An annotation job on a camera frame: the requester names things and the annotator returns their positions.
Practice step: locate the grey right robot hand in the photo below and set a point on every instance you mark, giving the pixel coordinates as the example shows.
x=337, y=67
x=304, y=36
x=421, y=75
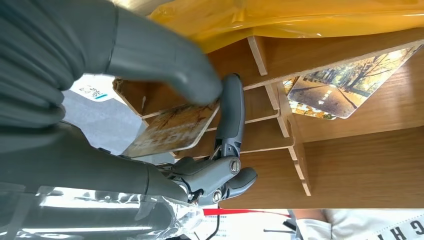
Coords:
x=66, y=182

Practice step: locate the person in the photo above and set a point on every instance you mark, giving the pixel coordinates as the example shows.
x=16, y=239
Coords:
x=364, y=225

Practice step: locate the red barrier belt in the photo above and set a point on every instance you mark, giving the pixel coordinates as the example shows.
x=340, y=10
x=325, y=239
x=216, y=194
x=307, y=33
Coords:
x=232, y=211

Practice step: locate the white printed sign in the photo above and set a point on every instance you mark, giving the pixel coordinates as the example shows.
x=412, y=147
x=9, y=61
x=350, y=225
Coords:
x=248, y=228

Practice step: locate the yellow plastic sheet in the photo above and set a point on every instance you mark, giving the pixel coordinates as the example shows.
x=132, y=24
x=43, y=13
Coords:
x=298, y=16

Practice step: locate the wooden compartment box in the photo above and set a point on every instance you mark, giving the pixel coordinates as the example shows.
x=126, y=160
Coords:
x=348, y=165

